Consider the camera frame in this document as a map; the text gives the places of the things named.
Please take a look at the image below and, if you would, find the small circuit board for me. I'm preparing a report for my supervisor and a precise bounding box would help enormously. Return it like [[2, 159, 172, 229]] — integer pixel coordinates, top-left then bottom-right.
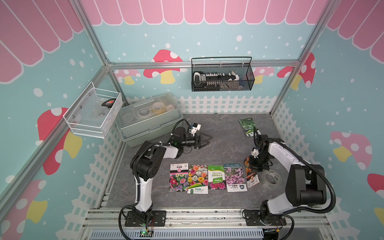
[[139, 230, 154, 238]]

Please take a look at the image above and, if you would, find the black red tape measure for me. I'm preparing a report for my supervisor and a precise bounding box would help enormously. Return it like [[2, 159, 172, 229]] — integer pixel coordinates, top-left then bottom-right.
[[102, 98, 117, 109]]

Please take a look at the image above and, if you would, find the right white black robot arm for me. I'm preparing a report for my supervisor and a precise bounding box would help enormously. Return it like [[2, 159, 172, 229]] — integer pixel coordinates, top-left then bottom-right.
[[249, 135, 337, 226]]

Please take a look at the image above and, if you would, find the green white seed packet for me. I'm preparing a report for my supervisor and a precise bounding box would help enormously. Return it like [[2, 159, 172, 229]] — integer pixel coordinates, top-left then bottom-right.
[[208, 166, 227, 190]]

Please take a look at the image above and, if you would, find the white wire wall basket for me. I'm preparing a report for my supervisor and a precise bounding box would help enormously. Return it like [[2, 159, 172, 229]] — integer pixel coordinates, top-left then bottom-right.
[[63, 83, 123, 139]]

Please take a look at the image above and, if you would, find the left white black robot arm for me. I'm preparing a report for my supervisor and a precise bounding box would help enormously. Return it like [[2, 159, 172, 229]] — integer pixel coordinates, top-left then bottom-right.
[[120, 119, 213, 227]]

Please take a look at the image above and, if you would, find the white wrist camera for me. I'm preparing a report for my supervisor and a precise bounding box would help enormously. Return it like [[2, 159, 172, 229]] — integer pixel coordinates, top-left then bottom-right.
[[188, 123, 201, 136], [251, 148, 259, 158]]

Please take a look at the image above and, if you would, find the mixed rose flower seed packet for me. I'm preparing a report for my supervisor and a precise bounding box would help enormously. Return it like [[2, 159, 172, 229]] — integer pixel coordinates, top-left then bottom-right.
[[187, 165, 209, 195]]

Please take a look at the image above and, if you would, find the roll of clear tape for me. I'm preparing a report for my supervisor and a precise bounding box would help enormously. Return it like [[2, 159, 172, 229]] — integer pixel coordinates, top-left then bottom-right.
[[259, 170, 283, 189]]

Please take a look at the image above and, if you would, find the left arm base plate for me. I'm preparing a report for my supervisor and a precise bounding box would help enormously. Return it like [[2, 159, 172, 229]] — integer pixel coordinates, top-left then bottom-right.
[[124, 210, 167, 227]]

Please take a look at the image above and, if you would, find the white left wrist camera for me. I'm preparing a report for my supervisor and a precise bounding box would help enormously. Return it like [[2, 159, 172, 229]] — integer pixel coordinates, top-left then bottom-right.
[[188, 123, 201, 136]]

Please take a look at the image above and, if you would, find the orange black seed packet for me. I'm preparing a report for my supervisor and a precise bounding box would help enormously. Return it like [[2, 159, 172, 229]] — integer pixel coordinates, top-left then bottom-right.
[[244, 158, 260, 189]]

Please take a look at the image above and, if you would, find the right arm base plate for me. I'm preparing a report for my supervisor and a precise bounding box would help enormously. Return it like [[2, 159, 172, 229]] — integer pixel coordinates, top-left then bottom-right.
[[242, 209, 287, 227]]

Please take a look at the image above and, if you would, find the pink aster flower seed packet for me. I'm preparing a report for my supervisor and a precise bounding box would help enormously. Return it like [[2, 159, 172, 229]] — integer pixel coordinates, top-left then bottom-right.
[[169, 164, 189, 192]]

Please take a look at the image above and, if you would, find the dark green vegetable seed packet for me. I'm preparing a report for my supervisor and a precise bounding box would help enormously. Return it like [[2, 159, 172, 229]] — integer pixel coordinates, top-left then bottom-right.
[[239, 118, 261, 137]]

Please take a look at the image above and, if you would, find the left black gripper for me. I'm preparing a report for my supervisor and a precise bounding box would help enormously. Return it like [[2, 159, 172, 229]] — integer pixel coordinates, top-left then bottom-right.
[[180, 132, 212, 149]]

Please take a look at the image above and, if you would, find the white black tool in basket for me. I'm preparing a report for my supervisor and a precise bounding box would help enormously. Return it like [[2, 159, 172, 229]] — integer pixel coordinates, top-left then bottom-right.
[[192, 72, 240, 91]]

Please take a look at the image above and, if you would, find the black wire wall basket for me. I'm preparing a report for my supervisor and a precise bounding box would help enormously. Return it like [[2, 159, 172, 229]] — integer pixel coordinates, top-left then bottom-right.
[[191, 57, 255, 92]]

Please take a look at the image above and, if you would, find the purple flower seed packet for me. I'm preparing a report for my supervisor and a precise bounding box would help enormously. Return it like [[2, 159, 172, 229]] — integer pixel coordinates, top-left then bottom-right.
[[223, 164, 248, 193]]

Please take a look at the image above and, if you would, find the translucent green plastic storage box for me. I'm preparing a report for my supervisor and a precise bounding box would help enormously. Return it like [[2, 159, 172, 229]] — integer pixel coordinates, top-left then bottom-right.
[[117, 93, 183, 147]]

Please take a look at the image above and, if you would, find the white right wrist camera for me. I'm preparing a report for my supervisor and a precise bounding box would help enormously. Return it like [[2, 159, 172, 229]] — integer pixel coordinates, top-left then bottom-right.
[[251, 148, 259, 158]]

